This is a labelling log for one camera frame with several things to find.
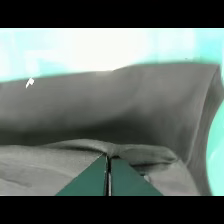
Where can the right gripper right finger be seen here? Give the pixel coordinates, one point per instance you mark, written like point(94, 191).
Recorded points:
point(128, 181)

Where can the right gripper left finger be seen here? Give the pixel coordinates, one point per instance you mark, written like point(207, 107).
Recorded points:
point(89, 181)

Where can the black garment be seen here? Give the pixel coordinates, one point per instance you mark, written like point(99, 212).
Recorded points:
point(110, 110)

